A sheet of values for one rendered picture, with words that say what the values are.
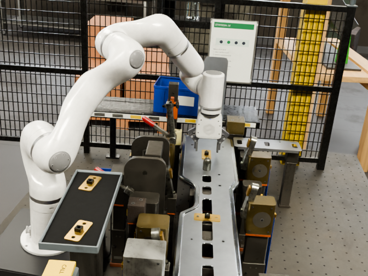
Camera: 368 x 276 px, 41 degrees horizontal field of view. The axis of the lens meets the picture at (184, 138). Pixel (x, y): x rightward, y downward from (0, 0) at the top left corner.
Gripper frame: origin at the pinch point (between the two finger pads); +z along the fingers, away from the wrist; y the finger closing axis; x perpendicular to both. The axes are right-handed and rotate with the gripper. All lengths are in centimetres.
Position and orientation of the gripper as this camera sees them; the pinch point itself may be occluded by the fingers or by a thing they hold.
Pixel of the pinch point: (207, 148)
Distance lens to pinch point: 197.3
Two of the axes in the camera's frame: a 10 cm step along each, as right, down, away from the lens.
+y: 10.0, 0.7, -0.1
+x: 0.4, -4.0, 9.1
